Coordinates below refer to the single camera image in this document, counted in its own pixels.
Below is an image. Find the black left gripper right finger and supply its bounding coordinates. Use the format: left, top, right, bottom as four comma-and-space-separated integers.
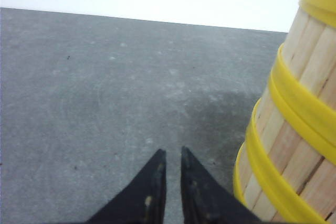
180, 146, 262, 223

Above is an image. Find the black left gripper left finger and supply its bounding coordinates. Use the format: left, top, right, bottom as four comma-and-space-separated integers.
86, 149, 166, 223

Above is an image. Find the bamboo steamer basket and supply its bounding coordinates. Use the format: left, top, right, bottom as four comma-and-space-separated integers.
268, 4, 335, 164
252, 92, 335, 223
233, 143, 276, 221

